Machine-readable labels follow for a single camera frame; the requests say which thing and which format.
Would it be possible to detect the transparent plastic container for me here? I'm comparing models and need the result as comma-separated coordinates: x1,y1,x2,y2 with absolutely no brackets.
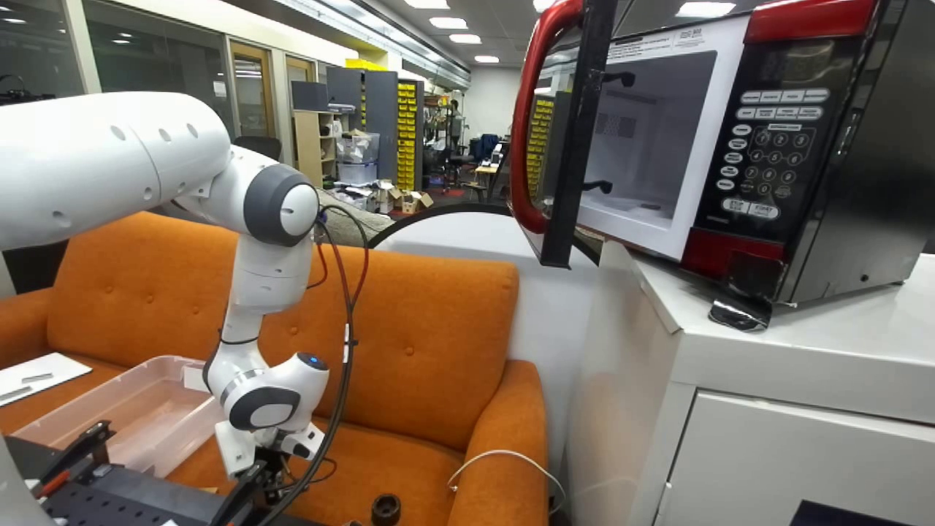
12,355,224,479

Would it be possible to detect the black round knob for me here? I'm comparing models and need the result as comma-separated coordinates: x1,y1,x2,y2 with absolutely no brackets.
370,494,403,526

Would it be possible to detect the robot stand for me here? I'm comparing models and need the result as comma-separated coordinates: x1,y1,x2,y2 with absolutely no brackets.
0,434,322,526

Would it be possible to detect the orange sofa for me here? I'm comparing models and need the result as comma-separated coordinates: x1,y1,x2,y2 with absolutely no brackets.
0,211,550,526

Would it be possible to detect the white paper sheet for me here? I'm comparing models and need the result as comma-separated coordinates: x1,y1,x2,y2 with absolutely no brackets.
0,353,94,408

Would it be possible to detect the heap of cardboard boxes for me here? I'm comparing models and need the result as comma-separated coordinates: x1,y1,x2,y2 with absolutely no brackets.
364,179,435,215

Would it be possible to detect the black office chair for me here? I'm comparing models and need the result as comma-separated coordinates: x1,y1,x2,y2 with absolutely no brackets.
233,135,283,162

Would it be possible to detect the stack of plastic storage bins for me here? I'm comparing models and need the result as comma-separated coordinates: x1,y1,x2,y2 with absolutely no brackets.
335,131,381,186

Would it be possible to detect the wooden shelf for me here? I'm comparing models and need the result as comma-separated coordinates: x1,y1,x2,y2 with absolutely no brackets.
293,109,346,188

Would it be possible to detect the yellow bin rack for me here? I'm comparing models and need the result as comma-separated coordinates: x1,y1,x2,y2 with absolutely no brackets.
397,79,425,192

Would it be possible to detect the wooden door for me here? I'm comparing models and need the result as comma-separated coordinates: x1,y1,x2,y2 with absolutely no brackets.
229,40,278,140

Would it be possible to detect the grey metal cabinet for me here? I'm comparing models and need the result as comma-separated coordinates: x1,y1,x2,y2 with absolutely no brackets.
327,66,400,185

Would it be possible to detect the person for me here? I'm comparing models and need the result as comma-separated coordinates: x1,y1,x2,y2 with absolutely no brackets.
444,99,466,150

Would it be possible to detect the microwave door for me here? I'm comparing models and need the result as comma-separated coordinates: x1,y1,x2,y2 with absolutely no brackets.
509,0,622,270

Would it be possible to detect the row of ceiling lights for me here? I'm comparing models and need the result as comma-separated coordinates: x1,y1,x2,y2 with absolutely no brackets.
404,0,505,65

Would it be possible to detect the white cabinet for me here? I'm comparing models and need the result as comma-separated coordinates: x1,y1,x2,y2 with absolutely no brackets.
566,241,935,526

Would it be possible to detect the microwave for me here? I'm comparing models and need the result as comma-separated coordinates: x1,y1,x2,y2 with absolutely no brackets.
509,0,935,334

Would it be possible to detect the white cable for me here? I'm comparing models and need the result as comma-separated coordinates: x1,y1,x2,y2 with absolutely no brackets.
446,449,568,515

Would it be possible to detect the black cable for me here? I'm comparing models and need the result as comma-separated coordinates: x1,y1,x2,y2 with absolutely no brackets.
365,202,601,265

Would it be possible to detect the red microwave door handle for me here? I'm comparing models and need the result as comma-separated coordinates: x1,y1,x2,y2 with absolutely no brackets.
509,0,585,235

